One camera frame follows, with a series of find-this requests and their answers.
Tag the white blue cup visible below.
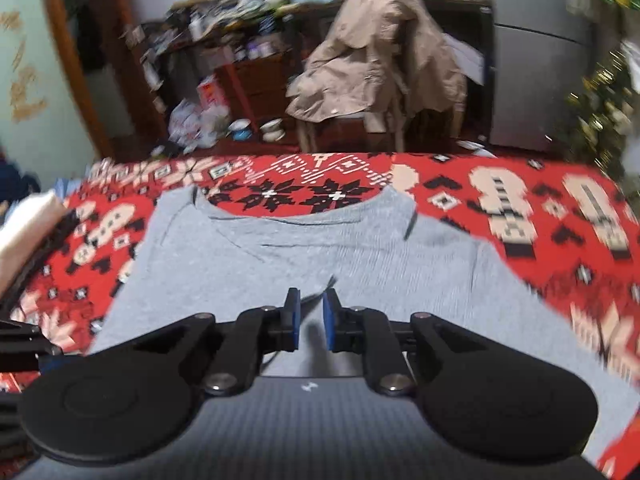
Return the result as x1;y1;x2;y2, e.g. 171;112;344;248
227;119;254;142

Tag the cluttered storage shelf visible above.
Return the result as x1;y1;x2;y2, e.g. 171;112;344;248
119;0;302;127

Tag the grey ribbed polo shirt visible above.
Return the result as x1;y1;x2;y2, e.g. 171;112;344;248
20;184;640;480

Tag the beige jacket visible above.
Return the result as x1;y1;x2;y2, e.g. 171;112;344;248
285;0;469;134

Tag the dark folded garment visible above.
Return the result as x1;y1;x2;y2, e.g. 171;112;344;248
0;209;84;312

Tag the red white carton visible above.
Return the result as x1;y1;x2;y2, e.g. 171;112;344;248
196;76;232;112

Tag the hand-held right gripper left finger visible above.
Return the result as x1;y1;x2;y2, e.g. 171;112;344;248
131;287;302;397

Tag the silver refrigerator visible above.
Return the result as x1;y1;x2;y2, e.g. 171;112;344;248
486;0;599;152

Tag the brown wooden drawer cabinet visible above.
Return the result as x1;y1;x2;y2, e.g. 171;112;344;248
219;52;302;132

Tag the light wooden chair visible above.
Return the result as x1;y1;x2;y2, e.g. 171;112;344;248
294;104;467;154

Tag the wooden door frame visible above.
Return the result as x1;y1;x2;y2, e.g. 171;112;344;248
36;0;117;162

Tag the white plastic bag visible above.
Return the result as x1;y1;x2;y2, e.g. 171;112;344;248
166;99;232;147

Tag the red patterned blanket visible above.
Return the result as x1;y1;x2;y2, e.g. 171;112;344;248
19;152;640;480

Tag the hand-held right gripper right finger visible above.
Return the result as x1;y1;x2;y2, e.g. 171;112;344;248
322;287;494;397

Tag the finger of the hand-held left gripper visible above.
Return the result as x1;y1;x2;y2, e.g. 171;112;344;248
0;320;65;374

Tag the person's dark blue clothing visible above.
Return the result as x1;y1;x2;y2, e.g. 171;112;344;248
0;159;42;212

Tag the small decorated Christmas tree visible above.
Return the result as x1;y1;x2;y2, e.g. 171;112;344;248
564;41;640;182

